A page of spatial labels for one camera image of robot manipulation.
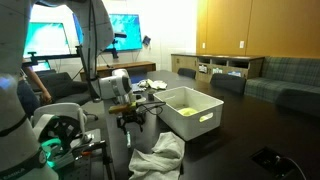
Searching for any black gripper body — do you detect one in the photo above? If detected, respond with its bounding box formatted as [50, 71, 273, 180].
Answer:
[116, 111, 145, 131]

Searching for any green white marker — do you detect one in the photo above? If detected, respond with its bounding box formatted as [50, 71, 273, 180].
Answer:
[126, 131, 131, 148]

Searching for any white towel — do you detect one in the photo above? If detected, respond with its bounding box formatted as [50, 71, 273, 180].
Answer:
[129, 132, 185, 180]

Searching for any yellow towel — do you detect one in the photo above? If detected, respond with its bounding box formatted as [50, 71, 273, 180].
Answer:
[179, 107, 197, 116]

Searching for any white green robot base device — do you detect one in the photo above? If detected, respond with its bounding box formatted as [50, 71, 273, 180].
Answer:
[31, 103, 105, 171]

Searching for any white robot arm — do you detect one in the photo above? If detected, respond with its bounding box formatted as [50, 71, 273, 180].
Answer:
[0, 0, 132, 180]

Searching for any small dark cup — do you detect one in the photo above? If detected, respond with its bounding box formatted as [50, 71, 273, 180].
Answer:
[148, 91, 155, 101]

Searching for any white plastic bucket bin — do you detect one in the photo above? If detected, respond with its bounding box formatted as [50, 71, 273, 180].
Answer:
[154, 86, 224, 141]

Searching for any crumpled white cloth far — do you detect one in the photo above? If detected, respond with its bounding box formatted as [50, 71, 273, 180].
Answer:
[138, 79, 167, 90]

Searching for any wooden low bench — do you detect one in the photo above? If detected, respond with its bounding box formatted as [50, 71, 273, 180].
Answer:
[79, 60, 157, 81]

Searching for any grey lounge chair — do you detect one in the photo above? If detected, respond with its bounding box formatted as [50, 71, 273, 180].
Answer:
[40, 72, 91, 106]

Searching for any dark office chair far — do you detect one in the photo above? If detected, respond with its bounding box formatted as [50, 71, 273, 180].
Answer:
[178, 68, 196, 79]

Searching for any dark office chair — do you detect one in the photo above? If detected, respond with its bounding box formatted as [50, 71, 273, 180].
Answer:
[178, 68, 196, 79]
[210, 73, 246, 94]

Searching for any wooden sideboard cabinet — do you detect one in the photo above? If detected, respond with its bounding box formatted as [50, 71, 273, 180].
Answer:
[171, 53, 264, 82]

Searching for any seated person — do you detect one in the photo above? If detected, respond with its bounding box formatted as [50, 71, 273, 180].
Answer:
[17, 67, 52, 117]

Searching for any dark office chair near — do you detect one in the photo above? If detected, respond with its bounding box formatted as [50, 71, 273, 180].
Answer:
[210, 73, 246, 94]

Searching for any plaid green sofa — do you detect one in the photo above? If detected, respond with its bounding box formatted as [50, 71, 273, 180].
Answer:
[244, 56, 320, 117]

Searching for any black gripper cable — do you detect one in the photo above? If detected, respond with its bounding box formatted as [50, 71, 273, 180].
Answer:
[136, 101, 167, 117]

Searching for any left wall monitor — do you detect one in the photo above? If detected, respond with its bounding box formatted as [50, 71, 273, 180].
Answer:
[23, 22, 70, 58]

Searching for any table cable port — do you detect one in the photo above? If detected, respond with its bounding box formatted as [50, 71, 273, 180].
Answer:
[251, 147, 295, 179]

